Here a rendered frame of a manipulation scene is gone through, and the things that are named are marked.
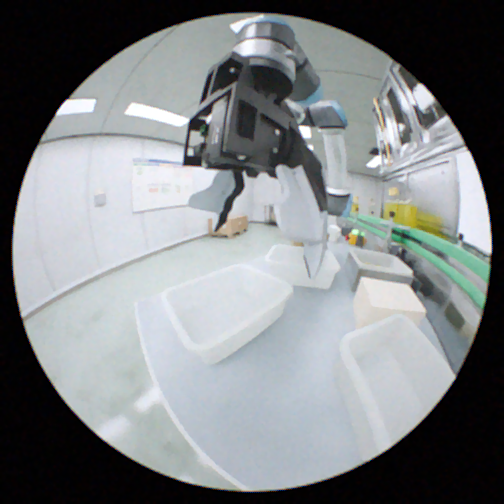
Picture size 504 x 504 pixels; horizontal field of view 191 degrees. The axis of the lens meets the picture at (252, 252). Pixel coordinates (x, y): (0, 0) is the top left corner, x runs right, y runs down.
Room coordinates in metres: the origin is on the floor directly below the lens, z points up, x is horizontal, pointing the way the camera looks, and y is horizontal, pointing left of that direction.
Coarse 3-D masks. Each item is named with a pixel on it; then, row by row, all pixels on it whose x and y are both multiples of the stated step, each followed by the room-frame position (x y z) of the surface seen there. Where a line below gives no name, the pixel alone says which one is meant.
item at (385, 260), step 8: (352, 248) 0.42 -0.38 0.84; (360, 256) 0.40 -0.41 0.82; (368, 256) 0.39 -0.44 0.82; (376, 256) 0.37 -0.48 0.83; (384, 256) 0.36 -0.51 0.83; (392, 256) 0.34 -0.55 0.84; (360, 264) 0.29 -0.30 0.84; (384, 264) 0.35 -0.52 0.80; (392, 264) 0.33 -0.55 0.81; (400, 264) 0.28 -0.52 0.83; (392, 272) 0.23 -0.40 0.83; (400, 272) 0.22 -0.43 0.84; (408, 272) 0.20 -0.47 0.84
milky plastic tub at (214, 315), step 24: (240, 264) 0.34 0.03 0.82; (168, 288) 0.21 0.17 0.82; (192, 288) 0.24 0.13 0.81; (216, 288) 0.28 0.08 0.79; (240, 288) 0.32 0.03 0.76; (264, 288) 0.27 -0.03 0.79; (288, 288) 0.23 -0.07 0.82; (168, 312) 0.14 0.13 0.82; (192, 312) 0.22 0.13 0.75; (216, 312) 0.23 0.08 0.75; (240, 312) 0.23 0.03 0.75; (264, 312) 0.16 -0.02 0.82; (192, 336) 0.16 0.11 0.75; (216, 336) 0.16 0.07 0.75; (240, 336) 0.14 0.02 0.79; (216, 360) 0.11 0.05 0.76
